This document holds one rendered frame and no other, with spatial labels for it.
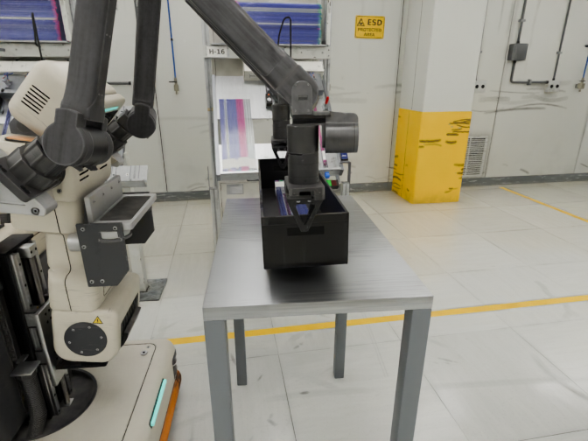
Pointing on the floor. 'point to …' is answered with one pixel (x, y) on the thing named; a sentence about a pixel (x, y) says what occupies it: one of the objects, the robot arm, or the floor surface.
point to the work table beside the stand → (311, 304)
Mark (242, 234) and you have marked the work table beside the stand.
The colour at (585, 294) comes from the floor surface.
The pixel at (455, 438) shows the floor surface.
